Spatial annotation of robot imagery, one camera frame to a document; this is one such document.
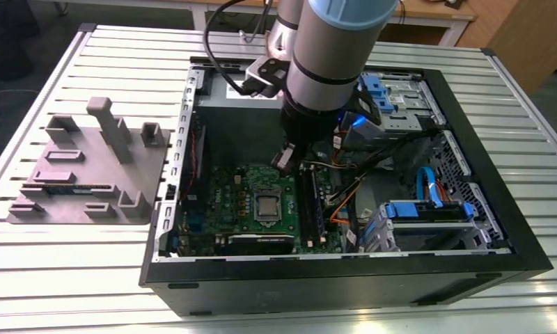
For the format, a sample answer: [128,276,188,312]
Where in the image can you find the black cable bundle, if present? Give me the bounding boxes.
[327,128,447,206]

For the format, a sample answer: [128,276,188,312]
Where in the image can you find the hard disk in blue carrier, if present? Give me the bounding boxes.
[383,200,475,223]

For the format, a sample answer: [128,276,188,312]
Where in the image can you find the wooden cabinet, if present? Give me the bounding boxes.
[459,0,557,95]

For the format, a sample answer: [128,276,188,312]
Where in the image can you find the metal socket cover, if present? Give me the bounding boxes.
[252,186,286,224]

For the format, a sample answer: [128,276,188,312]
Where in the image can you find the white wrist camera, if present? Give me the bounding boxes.
[342,110,386,142]

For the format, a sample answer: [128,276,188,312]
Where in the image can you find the black RAM slot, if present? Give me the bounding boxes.
[292,166,311,246]

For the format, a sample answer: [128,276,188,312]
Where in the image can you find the red flat wire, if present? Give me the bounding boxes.
[435,182,452,205]

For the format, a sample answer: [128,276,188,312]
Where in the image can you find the silver CPU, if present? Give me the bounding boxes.
[258,195,280,215]

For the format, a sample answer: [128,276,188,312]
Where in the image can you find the orange wires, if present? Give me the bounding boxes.
[330,193,355,224]

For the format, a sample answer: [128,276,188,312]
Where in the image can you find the thin red wire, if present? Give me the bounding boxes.
[188,130,200,185]

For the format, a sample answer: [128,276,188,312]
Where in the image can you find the green motherboard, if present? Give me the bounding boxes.
[174,152,350,257]

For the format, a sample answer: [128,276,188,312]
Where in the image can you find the grey parts rack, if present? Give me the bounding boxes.
[4,97,176,226]

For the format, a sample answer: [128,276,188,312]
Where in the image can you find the blue flat wire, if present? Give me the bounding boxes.
[418,166,447,209]

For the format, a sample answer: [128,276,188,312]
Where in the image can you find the black PC case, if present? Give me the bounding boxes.
[139,55,555,317]

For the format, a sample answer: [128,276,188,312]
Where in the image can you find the loose RAM stick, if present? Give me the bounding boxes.
[22,186,99,196]

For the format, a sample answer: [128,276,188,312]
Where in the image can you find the black camera cable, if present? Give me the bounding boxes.
[203,0,280,97]

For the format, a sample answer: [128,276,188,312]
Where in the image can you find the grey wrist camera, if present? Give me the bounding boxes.
[244,56,290,99]

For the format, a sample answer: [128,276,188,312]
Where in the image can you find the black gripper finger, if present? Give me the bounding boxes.
[271,142,304,174]

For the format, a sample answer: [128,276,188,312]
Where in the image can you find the wooden desk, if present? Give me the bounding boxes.
[190,0,479,48]

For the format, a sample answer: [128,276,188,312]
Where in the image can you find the silver disk bay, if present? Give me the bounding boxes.
[362,200,512,253]

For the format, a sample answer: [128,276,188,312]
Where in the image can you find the black equipment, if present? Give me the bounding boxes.
[0,0,42,83]

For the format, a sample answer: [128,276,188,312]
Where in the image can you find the thin floor cable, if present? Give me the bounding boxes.
[0,88,42,122]

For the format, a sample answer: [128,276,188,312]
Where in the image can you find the black graphics card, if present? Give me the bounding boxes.
[216,232,296,255]

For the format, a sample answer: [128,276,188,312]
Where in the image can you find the installed RAM stick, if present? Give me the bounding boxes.
[307,166,330,243]

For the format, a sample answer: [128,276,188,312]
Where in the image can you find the silver drive bay cage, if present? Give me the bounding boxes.
[346,72,447,150]

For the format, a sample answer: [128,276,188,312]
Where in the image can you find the multicolour power wires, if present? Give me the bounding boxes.
[306,158,360,171]

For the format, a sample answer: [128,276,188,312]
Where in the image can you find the blue drive carrier latch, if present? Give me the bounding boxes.
[358,74,398,114]

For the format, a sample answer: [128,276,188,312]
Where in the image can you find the grey power supply unit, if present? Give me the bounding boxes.
[195,72,290,166]

